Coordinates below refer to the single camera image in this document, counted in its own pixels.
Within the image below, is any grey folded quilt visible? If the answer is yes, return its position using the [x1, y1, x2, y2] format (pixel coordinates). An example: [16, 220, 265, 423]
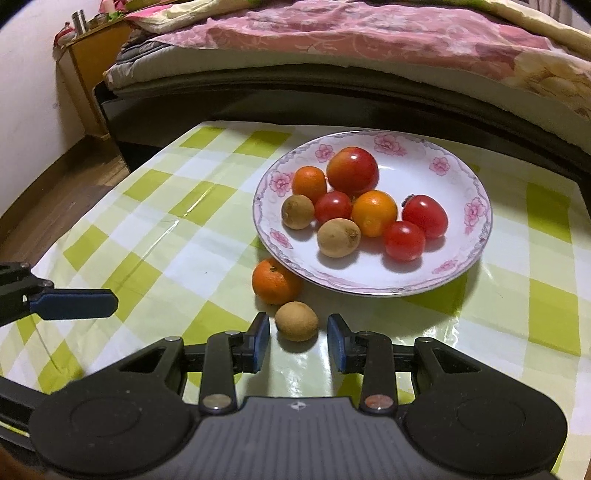
[104, 39, 185, 90]

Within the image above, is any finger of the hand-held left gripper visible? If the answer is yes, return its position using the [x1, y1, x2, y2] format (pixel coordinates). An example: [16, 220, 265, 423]
[0, 261, 119, 326]
[0, 377, 41, 448]

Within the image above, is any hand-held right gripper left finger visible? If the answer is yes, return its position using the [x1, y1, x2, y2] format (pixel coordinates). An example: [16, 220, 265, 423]
[111, 313, 270, 413]

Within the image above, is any black bed frame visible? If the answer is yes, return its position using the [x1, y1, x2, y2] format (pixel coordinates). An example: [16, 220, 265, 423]
[95, 69, 591, 185]

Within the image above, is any cream floral quilt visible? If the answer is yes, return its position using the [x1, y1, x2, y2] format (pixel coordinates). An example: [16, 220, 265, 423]
[129, 0, 591, 121]

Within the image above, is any wooden nightstand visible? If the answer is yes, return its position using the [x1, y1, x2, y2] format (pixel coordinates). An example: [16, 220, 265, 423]
[55, 21, 134, 139]

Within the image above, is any orange tangerine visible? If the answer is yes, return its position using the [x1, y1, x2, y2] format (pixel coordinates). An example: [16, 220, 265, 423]
[252, 258, 304, 306]

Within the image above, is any white floral rim plate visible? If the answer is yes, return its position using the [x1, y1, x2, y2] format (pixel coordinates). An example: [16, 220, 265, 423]
[252, 130, 493, 297]

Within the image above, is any small smooth orange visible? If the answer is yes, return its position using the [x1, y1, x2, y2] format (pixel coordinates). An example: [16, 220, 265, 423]
[291, 166, 328, 203]

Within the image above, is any small red tomato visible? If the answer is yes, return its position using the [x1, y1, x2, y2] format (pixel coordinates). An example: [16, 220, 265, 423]
[314, 191, 353, 224]
[383, 220, 426, 262]

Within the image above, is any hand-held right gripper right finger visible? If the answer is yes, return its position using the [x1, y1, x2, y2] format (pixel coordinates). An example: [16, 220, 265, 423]
[327, 315, 485, 413]

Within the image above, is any white mattress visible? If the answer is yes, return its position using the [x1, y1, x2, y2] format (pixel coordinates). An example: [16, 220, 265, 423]
[111, 46, 591, 139]

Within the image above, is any large red orange tomato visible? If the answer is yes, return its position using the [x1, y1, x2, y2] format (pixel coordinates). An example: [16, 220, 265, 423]
[326, 147, 380, 197]

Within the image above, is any green white checked tablecloth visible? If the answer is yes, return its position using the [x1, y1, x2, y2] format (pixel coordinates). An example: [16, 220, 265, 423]
[0, 121, 591, 472]

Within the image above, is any pink floral blanket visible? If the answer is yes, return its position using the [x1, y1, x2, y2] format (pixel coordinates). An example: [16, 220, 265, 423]
[124, 0, 591, 116]

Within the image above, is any red tomato with stem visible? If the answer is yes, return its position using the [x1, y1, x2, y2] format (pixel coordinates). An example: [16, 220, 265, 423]
[401, 194, 449, 240]

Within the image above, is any brown longan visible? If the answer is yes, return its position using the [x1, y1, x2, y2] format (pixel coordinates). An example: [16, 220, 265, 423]
[317, 218, 362, 258]
[275, 301, 319, 342]
[281, 194, 315, 230]

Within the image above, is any large smooth orange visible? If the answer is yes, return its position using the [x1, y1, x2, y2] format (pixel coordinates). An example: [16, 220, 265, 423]
[352, 190, 399, 238]

